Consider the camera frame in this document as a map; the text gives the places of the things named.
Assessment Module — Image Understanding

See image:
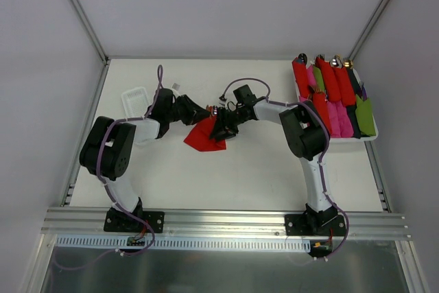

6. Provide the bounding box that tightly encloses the red paper napkin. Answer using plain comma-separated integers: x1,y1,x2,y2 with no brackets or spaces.
184,116,226,152

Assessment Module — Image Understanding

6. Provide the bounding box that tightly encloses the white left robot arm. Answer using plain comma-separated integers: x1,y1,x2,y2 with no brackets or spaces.
79,89,211,233

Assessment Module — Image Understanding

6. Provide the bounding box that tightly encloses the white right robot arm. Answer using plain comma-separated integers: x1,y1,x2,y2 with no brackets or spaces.
210,84,338,235

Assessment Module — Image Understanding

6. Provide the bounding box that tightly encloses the black rolled napkin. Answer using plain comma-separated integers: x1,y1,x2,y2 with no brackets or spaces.
346,68,366,139

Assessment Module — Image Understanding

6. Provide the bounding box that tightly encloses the green rolled napkin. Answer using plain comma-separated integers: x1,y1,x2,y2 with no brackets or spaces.
355,95,376,136

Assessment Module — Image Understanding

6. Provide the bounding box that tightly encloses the white perforated utensil basket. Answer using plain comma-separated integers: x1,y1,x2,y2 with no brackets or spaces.
121,86,150,118

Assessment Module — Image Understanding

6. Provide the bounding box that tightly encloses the white tray of rolled napkins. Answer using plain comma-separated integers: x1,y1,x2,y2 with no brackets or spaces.
292,54,379,143

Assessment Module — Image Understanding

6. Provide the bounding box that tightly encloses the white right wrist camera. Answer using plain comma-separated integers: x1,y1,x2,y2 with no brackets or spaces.
219,95,228,107

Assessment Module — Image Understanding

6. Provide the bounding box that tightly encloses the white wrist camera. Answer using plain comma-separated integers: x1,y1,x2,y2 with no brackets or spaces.
219,95,228,107
171,83,180,97

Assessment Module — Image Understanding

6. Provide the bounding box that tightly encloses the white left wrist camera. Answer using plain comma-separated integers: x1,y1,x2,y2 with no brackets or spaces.
171,83,180,97

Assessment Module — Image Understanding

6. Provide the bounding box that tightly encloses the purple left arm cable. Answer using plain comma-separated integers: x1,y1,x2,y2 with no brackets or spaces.
51,65,164,270

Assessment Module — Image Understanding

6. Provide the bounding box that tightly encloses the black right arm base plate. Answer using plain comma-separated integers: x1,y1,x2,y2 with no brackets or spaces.
284,213,346,237

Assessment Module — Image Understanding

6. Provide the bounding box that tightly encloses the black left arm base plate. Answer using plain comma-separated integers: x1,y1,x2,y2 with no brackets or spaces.
104,208,165,233

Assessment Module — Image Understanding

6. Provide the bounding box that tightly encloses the white slotted cable duct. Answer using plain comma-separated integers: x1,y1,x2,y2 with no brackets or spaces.
55,234,311,253

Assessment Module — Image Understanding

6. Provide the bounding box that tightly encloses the aluminium front rail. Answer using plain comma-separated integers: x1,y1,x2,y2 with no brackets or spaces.
41,207,413,241

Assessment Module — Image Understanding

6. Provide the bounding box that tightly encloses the left frame post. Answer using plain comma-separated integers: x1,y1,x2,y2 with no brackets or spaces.
68,0,108,65

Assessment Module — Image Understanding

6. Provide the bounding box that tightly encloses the frame post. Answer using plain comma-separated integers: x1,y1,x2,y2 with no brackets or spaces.
68,0,108,65
348,0,392,60

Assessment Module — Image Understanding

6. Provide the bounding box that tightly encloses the right frame post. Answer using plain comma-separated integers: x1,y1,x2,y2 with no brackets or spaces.
348,0,392,60

